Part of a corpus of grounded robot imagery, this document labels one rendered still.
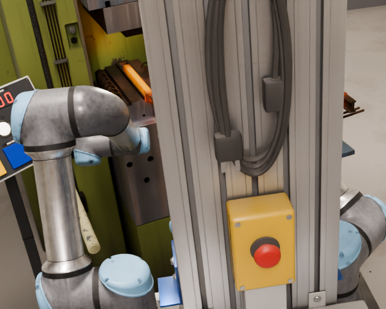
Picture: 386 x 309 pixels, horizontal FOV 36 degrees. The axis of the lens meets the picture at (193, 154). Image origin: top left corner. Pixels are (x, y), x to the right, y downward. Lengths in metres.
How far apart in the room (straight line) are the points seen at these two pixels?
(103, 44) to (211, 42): 1.99
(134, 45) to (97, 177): 0.62
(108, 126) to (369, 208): 0.67
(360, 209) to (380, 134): 2.49
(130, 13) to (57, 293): 1.11
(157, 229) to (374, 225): 1.21
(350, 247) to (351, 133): 2.61
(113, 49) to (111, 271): 1.49
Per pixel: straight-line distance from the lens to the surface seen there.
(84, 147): 1.71
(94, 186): 2.56
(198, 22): 0.72
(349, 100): 2.24
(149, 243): 2.54
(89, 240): 2.17
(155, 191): 2.41
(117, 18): 2.15
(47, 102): 1.32
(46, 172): 1.35
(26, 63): 2.28
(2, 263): 3.26
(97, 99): 1.31
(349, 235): 1.44
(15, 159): 2.03
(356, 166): 3.64
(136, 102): 2.28
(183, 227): 0.86
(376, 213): 1.54
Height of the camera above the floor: 1.95
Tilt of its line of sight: 31 degrees down
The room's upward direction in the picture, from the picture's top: 7 degrees counter-clockwise
